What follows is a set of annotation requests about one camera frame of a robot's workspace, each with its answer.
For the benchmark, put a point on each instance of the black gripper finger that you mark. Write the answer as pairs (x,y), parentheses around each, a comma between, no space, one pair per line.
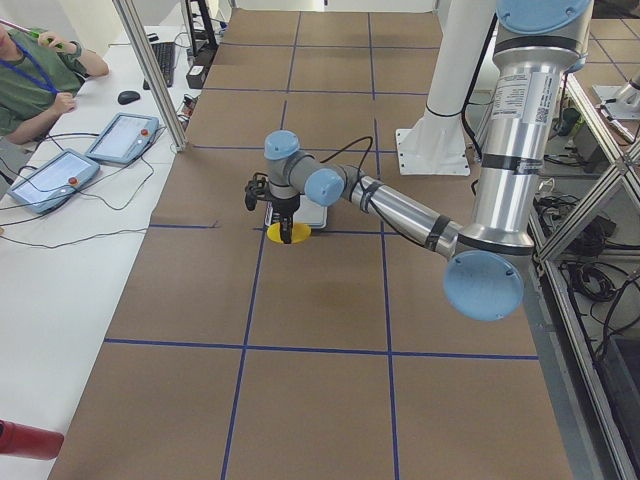
(286,228)

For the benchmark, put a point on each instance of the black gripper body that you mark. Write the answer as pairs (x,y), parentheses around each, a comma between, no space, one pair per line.
(285,206)

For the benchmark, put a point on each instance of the yellow mango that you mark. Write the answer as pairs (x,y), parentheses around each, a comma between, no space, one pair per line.
(299,233)

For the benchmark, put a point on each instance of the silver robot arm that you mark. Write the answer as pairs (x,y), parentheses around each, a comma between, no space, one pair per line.
(537,43)

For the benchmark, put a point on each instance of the silver electronic kitchen scale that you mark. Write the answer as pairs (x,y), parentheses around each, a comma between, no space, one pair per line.
(310,213)

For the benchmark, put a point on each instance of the black computer box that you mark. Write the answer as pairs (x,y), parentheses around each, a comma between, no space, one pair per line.
(196,77)

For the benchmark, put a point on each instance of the far blue teach pendant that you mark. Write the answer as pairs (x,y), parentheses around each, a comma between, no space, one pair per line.
(124,139)

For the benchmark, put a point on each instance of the blue teach pendant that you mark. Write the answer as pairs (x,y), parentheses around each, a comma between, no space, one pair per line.
(52,184)
(124,139)

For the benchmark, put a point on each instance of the black monitor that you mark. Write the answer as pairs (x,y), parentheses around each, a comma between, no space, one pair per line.
(203,28)

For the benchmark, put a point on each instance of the black computer mouse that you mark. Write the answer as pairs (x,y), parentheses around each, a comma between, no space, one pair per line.
(127,97)

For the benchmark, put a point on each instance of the black keyboard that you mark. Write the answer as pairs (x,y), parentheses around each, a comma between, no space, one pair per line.
(165,56)

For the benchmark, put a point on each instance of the near blue teach pendant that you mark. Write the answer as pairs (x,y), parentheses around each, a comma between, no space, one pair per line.
(52,184)

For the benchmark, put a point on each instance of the seated person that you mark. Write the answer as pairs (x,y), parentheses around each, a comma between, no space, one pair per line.
(41,74)

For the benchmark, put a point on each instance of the red fire extinguisher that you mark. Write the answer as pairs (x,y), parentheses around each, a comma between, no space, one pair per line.
(29,442)

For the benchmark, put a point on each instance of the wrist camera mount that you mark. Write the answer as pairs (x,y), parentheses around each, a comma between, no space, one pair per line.
(257,190)

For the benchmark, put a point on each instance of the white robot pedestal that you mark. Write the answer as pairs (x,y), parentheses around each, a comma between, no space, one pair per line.
(435,145)

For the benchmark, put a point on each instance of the aluminium frame post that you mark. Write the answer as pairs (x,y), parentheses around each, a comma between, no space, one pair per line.
(142,48)

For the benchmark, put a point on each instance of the aluminium side frame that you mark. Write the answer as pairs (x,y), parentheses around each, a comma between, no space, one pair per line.
(585,223)

